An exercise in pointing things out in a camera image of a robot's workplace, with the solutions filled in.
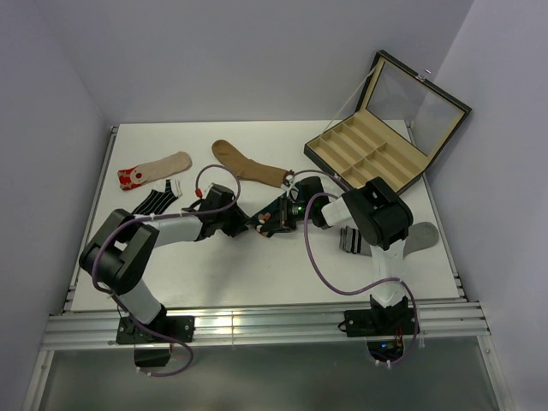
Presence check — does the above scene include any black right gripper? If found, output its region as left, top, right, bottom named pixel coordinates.
left=262, top=195, right=314, bottom=233

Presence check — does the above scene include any green christmas bear sock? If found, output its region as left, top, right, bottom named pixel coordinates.
left=249, top=198, right=289, bottom=238

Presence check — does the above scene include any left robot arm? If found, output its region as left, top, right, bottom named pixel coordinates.
left=79, top=184, right=249, bottom=342

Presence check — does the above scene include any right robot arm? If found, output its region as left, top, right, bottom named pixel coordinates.
left=278, top=177, right=414, bottom=334

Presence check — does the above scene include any brown long sock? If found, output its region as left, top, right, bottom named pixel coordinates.
left=211, top=140, right=295, bottom=188

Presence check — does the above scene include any black white striped sock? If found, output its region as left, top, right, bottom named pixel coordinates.
left=132, top=179, right=182, bottom=215

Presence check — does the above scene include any beige red reindeer sock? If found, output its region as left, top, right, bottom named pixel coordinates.
left=117, top=152, right=193, bottom=191

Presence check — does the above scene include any grey striped sock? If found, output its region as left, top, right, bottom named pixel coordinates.
left=339, top=221, right=441, bottom=260

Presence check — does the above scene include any black compartment organizer box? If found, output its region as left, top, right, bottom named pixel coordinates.
left=304, top=50, right=472, bottom=194

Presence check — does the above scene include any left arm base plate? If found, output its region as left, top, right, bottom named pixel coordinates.
left=116, top=316, right=195, bottom=345

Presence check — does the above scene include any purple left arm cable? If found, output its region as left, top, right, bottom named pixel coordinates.
left=92, top=163, right=241, bottom=378

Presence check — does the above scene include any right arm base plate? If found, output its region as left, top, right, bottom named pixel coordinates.
left=337, top=309, right=416, bottom=337

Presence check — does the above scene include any aluminium frame rail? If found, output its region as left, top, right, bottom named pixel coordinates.
left=40, top=301, right=491, bottom=351

